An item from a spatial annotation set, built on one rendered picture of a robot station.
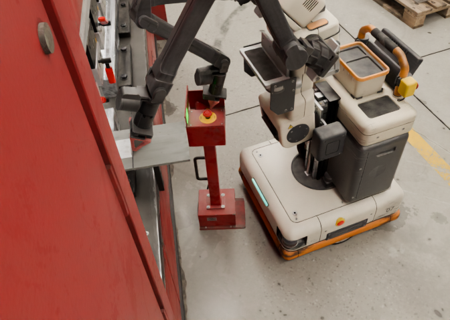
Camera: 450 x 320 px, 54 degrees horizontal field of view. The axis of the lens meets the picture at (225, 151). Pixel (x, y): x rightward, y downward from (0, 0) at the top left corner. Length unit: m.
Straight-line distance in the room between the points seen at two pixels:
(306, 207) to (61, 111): 2.04
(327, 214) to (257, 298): 0.52
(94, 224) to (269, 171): 2.13
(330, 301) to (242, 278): 0.43
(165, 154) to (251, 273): 1.04
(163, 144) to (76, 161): 1.30
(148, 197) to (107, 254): 1.30
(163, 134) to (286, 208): 0.88
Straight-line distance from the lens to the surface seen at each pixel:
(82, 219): 0.17
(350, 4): 4.22
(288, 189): 2.24
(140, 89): 1.34
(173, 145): 1.46
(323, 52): 1.46
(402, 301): 2.35
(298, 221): 2.13
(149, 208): 1.48
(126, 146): 1.50
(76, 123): 0.19
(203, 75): 1.80
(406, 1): 4.06
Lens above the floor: 2.05
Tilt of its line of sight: 48 degrees down
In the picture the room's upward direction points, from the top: 4 degrees counter-clockwise
